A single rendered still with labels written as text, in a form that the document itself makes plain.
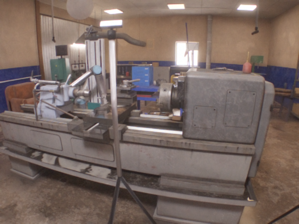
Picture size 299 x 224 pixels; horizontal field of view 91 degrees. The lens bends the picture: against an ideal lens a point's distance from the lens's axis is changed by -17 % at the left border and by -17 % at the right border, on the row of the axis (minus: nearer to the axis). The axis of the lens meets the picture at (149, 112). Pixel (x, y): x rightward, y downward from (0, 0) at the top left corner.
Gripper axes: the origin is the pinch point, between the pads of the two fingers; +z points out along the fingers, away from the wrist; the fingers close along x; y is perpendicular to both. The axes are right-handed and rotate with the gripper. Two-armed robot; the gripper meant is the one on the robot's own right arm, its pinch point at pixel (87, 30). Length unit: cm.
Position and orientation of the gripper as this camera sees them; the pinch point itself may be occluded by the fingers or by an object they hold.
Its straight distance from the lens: 302.4
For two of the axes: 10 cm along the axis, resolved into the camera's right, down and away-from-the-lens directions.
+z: 0.0, 3.5, -9.4
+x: -5.4, 7.9, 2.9
